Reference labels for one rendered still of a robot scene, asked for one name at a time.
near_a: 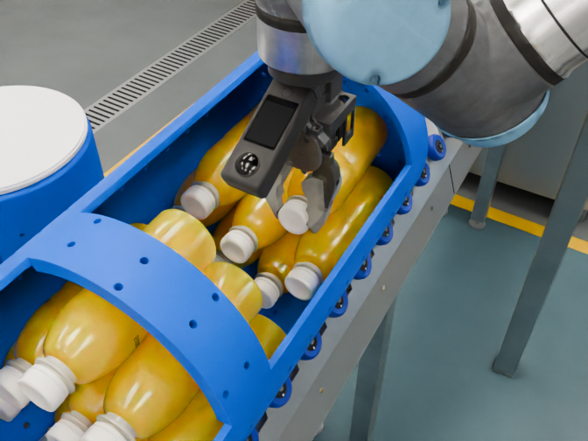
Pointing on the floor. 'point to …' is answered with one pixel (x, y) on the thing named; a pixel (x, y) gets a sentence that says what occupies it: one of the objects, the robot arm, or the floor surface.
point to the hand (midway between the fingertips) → (294, 220)
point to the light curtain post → (547, 256)
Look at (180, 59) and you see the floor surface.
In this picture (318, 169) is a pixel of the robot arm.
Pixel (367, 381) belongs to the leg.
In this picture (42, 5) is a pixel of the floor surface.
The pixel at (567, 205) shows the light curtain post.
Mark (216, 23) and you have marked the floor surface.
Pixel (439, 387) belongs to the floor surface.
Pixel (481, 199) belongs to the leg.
